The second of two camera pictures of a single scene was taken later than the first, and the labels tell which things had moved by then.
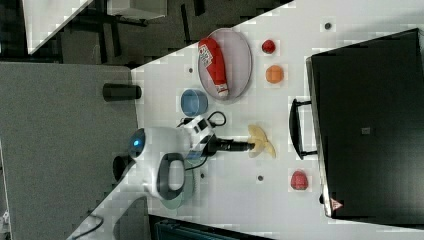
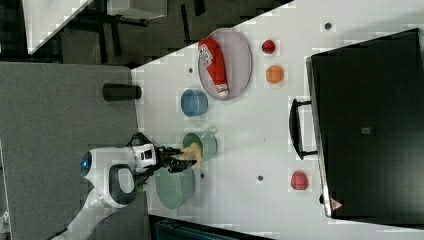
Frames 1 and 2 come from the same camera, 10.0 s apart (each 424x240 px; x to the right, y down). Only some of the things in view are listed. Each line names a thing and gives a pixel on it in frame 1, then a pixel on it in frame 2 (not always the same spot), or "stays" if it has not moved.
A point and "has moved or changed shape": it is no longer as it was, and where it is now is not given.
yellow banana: (258, 137) has moved or changed shape
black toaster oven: (367, 108) stays
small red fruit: (268, 46) stays
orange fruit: (274, 74) stays
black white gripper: (203, 142) -> (157, 157)
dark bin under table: (169, 229) stays
